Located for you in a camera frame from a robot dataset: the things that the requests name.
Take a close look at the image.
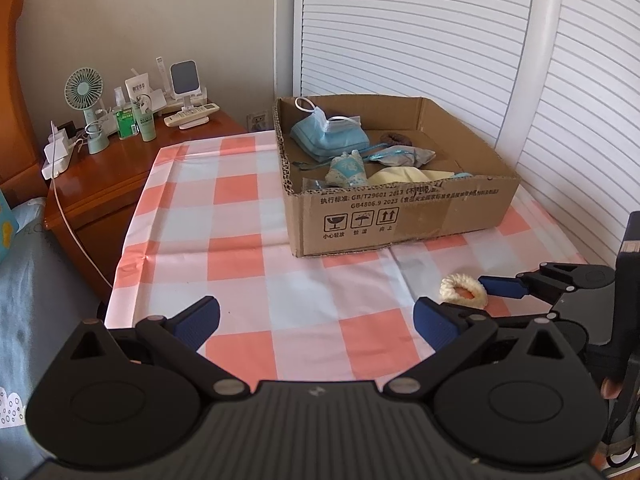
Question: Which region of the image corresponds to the blue face mask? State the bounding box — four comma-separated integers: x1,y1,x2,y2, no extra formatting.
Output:
290,120,372,163
295,97,362,136

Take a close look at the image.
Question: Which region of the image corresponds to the wooden nightstand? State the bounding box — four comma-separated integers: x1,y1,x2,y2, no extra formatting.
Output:
42,109,248,301

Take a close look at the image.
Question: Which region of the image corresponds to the white packet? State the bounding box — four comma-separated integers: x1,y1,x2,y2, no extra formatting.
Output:
125,75,151,107

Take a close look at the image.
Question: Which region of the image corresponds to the cardboard box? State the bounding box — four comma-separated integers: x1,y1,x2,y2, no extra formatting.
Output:
272,95,522,259

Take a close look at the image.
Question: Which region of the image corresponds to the cream hair scrunchie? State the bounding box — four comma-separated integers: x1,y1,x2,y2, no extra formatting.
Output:
440,273,488,309

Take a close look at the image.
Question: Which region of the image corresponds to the green desk fan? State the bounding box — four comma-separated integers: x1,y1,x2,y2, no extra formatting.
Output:
64,69,111,155

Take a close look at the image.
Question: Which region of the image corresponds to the white phone stand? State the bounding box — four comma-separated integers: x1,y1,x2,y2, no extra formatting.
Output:
169,60,203,111

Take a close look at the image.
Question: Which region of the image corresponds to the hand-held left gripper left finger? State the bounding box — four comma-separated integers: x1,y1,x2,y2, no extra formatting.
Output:
71,296,251,401

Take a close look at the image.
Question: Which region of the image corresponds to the white louvered wardrobe door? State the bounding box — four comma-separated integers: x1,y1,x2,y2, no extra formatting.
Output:
292,0,551,161
515,0,640,266

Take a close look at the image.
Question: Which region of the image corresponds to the light blue printed pillow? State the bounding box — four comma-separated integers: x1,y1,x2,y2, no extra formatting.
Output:
0,190,21,261

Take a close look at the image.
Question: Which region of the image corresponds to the orange checkered tablecloth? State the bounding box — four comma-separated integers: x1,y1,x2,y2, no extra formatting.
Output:
104,130,591,383

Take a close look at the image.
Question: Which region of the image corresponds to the plush toy with yellow cloth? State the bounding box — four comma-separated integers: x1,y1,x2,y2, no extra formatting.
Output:
367,167,473,187

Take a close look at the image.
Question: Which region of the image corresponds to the white cable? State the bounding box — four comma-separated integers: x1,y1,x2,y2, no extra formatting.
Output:
47,175,114,287

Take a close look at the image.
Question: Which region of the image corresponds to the green tube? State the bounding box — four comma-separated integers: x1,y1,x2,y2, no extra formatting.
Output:
136,105,157,142

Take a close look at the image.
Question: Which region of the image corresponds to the blue drawstring pouch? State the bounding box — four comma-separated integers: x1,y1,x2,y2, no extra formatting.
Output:
367,145,437,168

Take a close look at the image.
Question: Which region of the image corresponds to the bed with grey-blue sheet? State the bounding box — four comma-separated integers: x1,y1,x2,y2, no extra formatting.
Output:
0,195,116,466

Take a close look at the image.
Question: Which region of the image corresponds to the white power strip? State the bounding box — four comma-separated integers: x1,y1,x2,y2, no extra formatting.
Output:
42,132,77,181

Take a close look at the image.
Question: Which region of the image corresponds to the patterned sachet with blue tassel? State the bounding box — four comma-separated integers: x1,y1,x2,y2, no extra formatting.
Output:
292,151,369,186

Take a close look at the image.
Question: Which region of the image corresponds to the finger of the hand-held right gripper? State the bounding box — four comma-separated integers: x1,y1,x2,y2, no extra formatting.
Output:
477,262,616,306
480,310,557,330

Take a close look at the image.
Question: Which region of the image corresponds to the wooden headboard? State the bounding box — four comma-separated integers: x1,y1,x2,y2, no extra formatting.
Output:
0,0,48,201

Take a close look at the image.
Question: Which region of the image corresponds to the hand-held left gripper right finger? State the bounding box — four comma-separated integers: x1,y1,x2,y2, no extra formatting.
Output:
383,297,564,401

